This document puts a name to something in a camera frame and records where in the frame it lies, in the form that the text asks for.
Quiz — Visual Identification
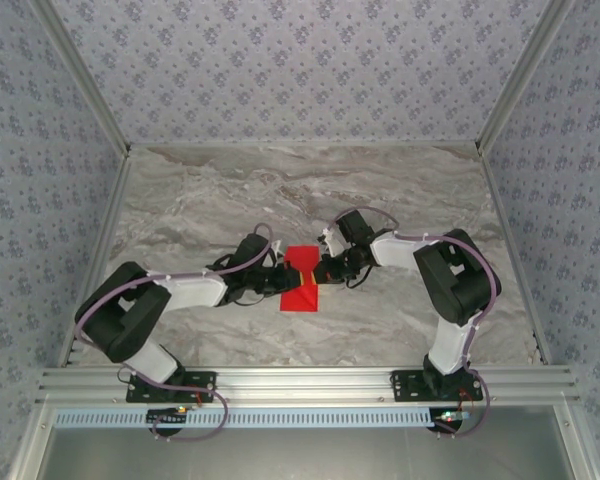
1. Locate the slotted grey cable duct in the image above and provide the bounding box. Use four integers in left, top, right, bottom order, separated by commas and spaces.
52, 407, 444, 429

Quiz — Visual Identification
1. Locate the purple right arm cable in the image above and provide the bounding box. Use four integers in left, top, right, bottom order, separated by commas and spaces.
327, 205, 501, 440

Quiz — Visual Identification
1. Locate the small circuit board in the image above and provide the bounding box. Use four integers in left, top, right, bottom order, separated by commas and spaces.
432, 408, 471, 424
147, 407, 189, 426

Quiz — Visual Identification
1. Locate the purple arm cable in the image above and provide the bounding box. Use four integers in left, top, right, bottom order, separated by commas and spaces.
327, 205, 501, 440
72, 222, 230, 444

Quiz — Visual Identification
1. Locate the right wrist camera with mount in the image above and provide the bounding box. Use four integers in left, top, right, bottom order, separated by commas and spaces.
318, 227, 349, 257

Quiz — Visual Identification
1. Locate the red paper sheet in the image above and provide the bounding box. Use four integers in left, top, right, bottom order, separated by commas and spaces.
279, 245, 322, 313

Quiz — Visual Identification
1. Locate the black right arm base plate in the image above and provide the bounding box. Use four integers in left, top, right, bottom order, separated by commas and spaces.
389, 369, 484, 404

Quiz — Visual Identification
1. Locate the wide aluminium mounting rail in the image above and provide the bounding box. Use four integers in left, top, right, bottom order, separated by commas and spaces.
34, 364, 581, 406

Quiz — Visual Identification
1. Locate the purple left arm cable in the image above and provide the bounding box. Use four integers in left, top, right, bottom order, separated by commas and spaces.
72, 222, 230, 444

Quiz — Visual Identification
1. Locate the grey metal panel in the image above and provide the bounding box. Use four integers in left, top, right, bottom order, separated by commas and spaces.
9, 403, 599, 480

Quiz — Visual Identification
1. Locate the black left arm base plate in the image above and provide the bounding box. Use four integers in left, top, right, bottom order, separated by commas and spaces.
125, 370, 217, 404

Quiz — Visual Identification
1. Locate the thin aluminium table end rail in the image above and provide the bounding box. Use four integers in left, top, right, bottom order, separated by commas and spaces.
128, 141, 481, 150

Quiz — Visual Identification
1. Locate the aluminium corner post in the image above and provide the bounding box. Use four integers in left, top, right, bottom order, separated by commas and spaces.
29, 0, 133, 157
473, 0, 582, 154

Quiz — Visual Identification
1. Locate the aluminium table side rail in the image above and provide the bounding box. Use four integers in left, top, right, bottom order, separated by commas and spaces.
478, 148, 552, 365
57, 149, 134, 369

